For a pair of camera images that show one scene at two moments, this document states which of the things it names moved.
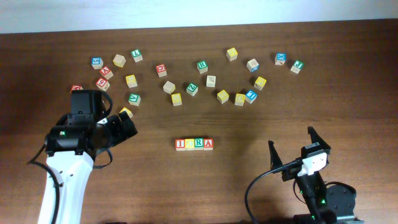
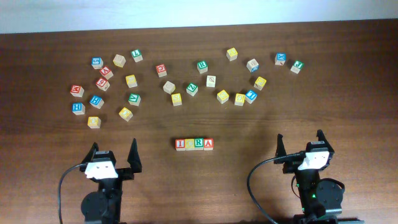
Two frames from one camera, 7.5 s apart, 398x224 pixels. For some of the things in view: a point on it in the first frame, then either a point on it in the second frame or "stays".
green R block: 199,144 stays
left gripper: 121,133 → 127,174
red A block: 208,144 stays
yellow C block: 189,144 stays
